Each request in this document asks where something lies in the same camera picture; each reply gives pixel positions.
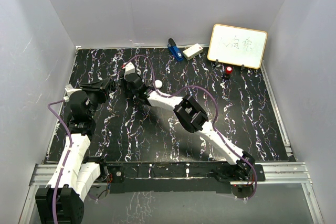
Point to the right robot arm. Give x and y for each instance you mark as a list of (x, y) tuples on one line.
[(193, 118)]

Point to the blue stapler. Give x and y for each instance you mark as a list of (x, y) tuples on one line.
[(174, 50)]

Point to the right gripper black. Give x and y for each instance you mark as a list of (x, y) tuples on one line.
[(124, 84)]

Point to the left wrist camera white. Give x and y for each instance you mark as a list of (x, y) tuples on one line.
[(69, 90)]

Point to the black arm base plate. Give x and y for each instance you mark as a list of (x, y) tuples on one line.
[(129, 177)]

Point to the aluminium rail frame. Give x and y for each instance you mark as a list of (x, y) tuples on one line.
[(200, 192)]

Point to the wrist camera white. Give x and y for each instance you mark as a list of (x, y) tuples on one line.
[(128, 68), (69, 90)]

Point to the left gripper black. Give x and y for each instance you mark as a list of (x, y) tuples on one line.
[(98, 88)]

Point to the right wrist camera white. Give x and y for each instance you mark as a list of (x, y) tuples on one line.
[(128, 68)]

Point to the whiteboard with yellow frame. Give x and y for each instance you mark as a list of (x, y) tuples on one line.
[(237, 46)]

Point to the white earbud charging case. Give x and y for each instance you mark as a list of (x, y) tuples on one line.
[(158, 84)]

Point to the small white box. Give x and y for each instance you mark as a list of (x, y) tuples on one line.
[(192, 51)]

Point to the black earbud charging case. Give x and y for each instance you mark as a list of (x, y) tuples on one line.
[(113, 86)]

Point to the red emergency stop button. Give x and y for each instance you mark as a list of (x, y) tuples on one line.
[(227, 73)]

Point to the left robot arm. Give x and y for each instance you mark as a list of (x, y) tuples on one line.
[(62, 200)]

